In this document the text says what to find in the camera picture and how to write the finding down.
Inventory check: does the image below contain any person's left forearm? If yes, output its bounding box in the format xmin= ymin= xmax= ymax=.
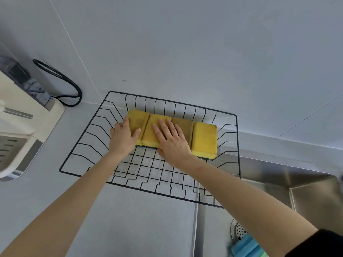
xmin=0 ymin=152 xmax=122 ymax=257

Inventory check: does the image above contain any black sleeve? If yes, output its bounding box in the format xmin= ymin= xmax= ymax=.
xmin=285 ymin=228 xmax=343 ymax=257

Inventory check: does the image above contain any black power cable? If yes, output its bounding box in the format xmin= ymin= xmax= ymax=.
xmin=32 ymin=59 xmax=82 ymax=107

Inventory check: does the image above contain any black wire dish basket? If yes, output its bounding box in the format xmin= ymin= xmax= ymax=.
xmin=59 ymin=91 xmax=242 ymax=209

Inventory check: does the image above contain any person's left hand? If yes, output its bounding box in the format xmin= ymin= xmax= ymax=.
xmin=108 ymin=116 xmax=142 ymax=161

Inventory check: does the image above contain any stainless steel sink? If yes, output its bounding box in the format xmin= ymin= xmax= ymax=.
xmin=192 ymin=151 xmax=343 ymax=257

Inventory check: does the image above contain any person's right forearm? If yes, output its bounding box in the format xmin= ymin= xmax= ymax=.
xmin=185 ymin=155 xmax=319 ymax=257

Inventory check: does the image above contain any yellow sponge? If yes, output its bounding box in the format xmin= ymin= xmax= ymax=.
xmin=141 ymin=114 xmax=172 ymax=149
xmin=171 ymin=117 xmax=194 ymax=148
xmin=190 ymin=122 xmax=218 ymax=160
xmin=127 ymin=110 xmax=150 ymax=146

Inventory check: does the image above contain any white kitchen appliance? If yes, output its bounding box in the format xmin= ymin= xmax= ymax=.
xmin=0 ymin=41 xmax=66 ymax=182

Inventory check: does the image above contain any blue ridged sponge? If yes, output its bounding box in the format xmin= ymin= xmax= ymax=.
xmin=231 ymin=234 xmax=269 ymax=257

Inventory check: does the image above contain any person's right hand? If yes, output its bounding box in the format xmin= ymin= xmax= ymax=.
xmin=152 ymin=119 xmax=200 ymax=169

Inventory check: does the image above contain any metal sink drain strainer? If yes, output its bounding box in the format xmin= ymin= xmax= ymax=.
xmin=230 ymin=218 xmax=248 ymax=244

